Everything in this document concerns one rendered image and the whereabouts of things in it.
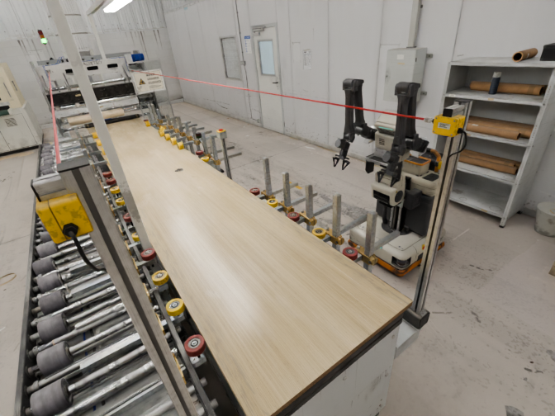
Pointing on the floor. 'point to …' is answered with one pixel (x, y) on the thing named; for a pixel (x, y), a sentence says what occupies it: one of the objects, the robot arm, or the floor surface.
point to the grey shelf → (462, 70)
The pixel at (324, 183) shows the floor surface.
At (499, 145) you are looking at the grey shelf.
